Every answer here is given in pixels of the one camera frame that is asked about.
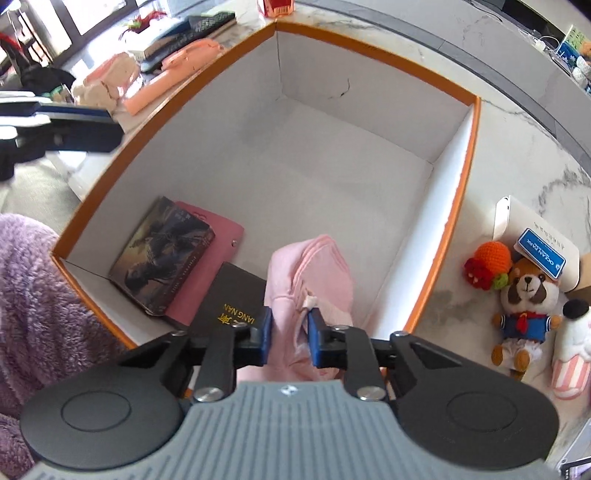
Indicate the pink white crocheted bunny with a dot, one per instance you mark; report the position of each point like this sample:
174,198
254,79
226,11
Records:
108,81

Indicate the pink wallet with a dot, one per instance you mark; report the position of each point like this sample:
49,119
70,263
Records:
203,258

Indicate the orange crocheted toy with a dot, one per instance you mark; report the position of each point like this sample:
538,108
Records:
489,263

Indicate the blue card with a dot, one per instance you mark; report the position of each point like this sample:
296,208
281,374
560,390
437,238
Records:
540,253

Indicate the pink selfie stick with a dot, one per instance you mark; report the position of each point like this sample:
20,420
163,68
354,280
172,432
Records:
171,69

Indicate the long white case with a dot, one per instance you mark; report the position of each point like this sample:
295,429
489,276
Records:
517,217

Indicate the dark grey box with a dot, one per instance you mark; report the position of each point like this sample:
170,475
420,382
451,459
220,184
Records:
231,295

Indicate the dark picture book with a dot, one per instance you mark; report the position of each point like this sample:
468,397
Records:
161,256

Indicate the brown plush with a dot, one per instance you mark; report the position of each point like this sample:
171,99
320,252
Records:
526,314

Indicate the black remote control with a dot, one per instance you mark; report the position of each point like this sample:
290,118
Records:
210,21

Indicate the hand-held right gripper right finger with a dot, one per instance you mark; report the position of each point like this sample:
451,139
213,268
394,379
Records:
315,339

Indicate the pink cloth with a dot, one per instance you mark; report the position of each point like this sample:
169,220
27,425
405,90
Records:
304,272

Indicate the purple fleece blanket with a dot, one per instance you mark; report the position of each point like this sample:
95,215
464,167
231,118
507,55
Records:
41,314

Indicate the tea bottle with red label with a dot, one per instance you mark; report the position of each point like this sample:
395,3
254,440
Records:
277,7

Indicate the red feather toy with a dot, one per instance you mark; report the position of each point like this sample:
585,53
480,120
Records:
138,24

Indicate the smartphone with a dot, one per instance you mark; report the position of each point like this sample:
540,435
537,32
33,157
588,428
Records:
577,461

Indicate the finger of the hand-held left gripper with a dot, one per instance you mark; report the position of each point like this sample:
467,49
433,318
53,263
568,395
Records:
74,111
87,136

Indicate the white plush with pink stripes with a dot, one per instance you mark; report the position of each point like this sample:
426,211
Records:
575,350

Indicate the orange-rimmed white cardboard box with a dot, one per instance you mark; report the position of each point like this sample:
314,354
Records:
332,175

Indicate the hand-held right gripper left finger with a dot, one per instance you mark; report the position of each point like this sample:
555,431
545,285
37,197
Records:
264,337

